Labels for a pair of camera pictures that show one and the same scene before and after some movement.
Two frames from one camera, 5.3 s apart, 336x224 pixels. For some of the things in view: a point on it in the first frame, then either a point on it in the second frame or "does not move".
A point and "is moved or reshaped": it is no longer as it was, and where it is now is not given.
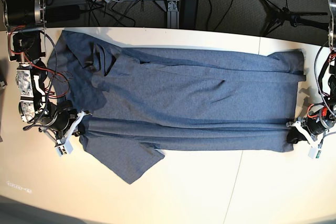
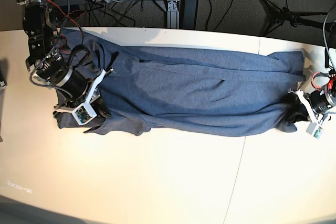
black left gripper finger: (293, 136) to (296, 110)
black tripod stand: (279, 16) does not move
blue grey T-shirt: (142, 101) is moved or reshaped
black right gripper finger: (81, 130) to (100, 108)
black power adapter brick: (188, 11) does not move
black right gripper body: (61, 116) to (75, 87)
